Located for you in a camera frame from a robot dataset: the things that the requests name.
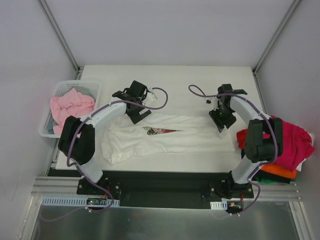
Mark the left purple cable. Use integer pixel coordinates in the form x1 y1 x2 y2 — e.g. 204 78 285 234
39 87 169 222

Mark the right white cable duct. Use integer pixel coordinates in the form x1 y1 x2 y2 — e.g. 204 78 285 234
210 200 228 211

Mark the aluminium rail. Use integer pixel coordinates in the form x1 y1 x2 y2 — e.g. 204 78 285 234
31 148 301 204

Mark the right aluminium frame post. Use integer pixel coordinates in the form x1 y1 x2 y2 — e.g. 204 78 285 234
252 0 302 76

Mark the aluminium frame post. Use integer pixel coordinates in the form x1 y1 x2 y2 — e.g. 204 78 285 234
252 0 302 76
37 0 81 75

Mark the left white cable duct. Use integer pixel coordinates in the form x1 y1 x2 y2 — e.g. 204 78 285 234
42 196 120 208

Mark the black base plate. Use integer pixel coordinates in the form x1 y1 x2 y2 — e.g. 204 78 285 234
76 170 254 209

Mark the white plastic laundry basket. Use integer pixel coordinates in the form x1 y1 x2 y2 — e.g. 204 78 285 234
38 80 101 138

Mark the black t shirt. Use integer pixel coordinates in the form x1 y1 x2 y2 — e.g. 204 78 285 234
252 152 293 184

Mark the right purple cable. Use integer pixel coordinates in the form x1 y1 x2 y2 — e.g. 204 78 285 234
188 84 278 219

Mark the green t shirt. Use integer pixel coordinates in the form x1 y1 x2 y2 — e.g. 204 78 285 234
252 176 277 184

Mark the red t shirt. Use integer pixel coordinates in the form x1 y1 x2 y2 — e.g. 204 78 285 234
236 129 248 150

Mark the pink t shirt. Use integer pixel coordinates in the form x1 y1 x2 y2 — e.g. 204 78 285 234
49 87 97 135

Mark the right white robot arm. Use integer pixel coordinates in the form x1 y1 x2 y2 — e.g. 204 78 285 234
209 84 283 199

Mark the orange t shirt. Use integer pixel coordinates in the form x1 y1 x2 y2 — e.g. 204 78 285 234
260 163 298 179

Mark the purple cable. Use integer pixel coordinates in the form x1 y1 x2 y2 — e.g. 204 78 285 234
188 84 278 219
39 87 169 222

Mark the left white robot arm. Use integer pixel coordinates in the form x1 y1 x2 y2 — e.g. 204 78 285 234
58 80 157 195

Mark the white cable duct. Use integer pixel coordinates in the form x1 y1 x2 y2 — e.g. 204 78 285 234
42 196 120 208
210 200 228 211

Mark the white floral t shirt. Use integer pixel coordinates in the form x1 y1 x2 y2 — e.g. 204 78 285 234
100 113 235 165

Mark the left aluminium frame post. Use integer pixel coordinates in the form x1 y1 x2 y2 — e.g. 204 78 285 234
37 0 81 75

